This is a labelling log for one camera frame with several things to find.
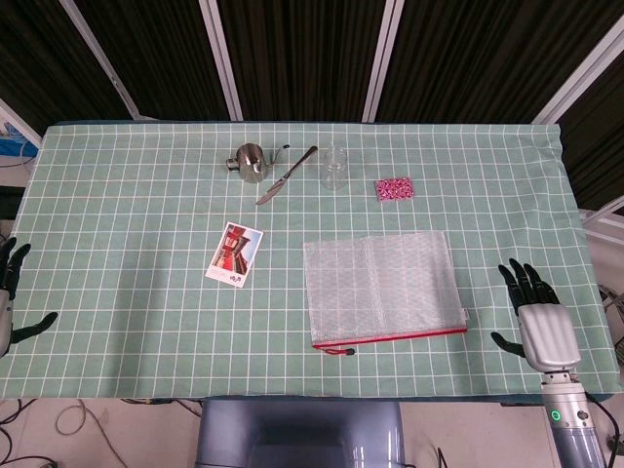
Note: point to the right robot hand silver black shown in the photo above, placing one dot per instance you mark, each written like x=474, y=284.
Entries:
x=548, y=336

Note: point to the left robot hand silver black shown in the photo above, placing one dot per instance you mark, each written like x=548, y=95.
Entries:
x=6, y=312

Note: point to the clear zipper pouch red zip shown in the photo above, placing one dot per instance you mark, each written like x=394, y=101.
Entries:
x=380, y=283

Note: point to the green white grid tablecloth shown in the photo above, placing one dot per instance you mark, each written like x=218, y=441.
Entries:
x=122, y=219

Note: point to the blue white box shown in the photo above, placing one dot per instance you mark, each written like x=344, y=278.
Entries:
x=17, y=146

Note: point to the black pleated curtain panel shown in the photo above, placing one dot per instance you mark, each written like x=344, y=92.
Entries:
x=156, y=53
x=487, y=53
x=39, y=58
x=599, y=146
x=302, y=53

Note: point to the pink patterned sponge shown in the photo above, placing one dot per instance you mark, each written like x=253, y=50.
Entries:
x=395, y=189

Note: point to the postcard with red building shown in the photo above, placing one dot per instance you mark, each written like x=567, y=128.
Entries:
x=234, y=253

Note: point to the blue-grey robot torso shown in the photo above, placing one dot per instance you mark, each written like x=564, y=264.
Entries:
x=297, y=434

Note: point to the clear glass jar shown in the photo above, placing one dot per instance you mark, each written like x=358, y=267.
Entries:
x=334, y=170

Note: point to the small steel spouted pitcher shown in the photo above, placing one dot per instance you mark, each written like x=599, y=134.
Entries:
x=251, y=163

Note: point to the steel table knife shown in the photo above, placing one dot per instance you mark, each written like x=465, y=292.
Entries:
x=285, y=178

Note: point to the white low frame rail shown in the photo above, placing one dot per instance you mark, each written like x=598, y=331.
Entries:
x=602, y=217

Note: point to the white aluminium frame post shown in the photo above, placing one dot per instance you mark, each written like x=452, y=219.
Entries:
x=382, y=58
x=580, y=73
x=105, y=63
x=222, y=58

